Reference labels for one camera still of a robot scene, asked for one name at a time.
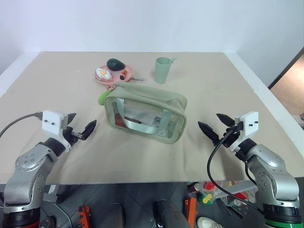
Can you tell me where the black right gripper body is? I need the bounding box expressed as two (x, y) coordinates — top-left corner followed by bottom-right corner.
(217, 125), (241, 148)

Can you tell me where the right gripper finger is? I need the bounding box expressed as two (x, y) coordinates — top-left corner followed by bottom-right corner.
(198, 121), (220, 143)
(216, 113), (236, 127)

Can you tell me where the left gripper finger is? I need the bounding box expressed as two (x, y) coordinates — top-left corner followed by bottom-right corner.
(81, 119), (97, 141)
(66, 113), (77, 127)

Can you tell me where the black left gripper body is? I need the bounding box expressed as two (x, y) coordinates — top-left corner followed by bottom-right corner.
(63, 126), (83, 148)

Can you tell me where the green cloth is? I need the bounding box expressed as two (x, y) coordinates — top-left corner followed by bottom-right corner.
(98, 89), (113, 105)

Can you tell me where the green transparent toiletry bag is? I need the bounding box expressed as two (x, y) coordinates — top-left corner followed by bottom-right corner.
(104, 81), (188, 145)

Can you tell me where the beige tablecloth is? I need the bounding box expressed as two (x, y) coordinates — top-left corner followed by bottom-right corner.
(0, 51), (304, 185)

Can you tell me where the white side panel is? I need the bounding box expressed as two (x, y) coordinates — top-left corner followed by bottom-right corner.
(224, 52), (304, 143)
(0, 51), (40, 98)

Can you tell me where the toy fried egg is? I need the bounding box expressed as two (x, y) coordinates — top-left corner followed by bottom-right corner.
(95, 67), (113, 80)

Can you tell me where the clear bag of colourful toys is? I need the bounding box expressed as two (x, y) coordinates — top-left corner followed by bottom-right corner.
(189, 180), (258, 208)

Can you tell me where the pink plate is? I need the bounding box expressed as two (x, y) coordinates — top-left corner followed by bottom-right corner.
(95, 64), (133, 84)

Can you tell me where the dark green toy avocado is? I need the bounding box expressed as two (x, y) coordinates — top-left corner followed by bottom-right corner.
(106, 58), (125, 71)

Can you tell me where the light green cup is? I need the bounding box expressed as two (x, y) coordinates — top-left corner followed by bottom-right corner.
(155, 57), (172, 85)

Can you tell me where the orange clamp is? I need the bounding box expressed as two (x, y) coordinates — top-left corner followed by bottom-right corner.
(78, 205), (92, 228)
(184, 197), (197, 225)

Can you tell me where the white shoe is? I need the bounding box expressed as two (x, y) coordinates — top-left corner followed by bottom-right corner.
(196, 216), (224, 228)

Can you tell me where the dark rounded shape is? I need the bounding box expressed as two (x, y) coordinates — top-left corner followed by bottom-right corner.
(153, 200), (186, 228)

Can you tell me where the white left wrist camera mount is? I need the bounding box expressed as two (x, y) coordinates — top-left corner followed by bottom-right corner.
(42, 110), (72, 153)

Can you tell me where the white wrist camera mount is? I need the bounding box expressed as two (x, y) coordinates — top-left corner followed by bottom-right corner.
(42, 110), (72, 153)
(228, 111), (259, 153)

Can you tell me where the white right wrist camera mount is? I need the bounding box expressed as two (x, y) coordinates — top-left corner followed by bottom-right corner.
(228, 111), (259, 153)

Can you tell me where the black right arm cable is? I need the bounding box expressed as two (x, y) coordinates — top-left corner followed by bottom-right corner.
(207, 122), (265, 213)

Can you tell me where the grey left arm cable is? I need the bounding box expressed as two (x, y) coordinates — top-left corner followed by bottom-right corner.
(0, 113), (44, 138)

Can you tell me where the grey metal bracket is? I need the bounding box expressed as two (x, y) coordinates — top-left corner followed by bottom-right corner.
(43, 183), (60, 203)

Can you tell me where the dark door frame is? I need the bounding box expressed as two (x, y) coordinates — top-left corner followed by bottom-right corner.
(268, 46), (304, 90)

